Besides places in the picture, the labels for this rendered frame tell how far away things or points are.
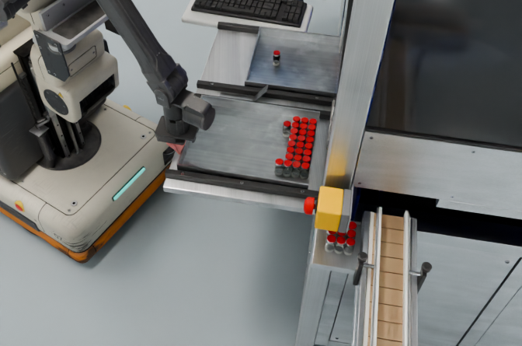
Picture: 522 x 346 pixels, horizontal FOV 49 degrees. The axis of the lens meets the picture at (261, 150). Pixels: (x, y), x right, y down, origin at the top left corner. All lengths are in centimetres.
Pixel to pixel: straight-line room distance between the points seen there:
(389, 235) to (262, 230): 114
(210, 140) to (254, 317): 90
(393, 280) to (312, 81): 70
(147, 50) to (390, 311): 76
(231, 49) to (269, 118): 32
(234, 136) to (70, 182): 93
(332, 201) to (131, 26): 57
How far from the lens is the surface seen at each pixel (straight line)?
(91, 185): 230
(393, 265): 133
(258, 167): 151
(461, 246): 151
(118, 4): 123
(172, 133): 144
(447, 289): 171
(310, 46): 187
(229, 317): 226
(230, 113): 164
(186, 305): 229
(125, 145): 240
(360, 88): 110
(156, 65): 129
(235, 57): 182
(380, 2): 98
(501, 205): 138
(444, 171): 128
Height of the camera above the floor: 206
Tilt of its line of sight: 50 degrees down
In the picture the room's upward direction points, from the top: 2 degrees clockwise
